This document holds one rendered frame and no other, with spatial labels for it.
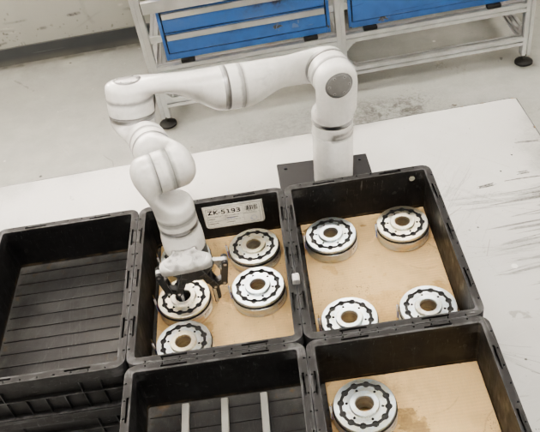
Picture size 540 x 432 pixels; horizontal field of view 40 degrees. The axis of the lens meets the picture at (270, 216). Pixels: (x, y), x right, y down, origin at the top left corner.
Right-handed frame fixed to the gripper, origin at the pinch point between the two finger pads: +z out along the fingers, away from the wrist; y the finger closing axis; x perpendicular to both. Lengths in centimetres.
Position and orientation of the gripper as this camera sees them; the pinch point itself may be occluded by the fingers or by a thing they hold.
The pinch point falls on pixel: (200, 296)
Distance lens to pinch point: 142.2
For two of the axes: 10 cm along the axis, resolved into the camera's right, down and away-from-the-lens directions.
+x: 1.5, 6.5, -7.4
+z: 1.3, 7.3, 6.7
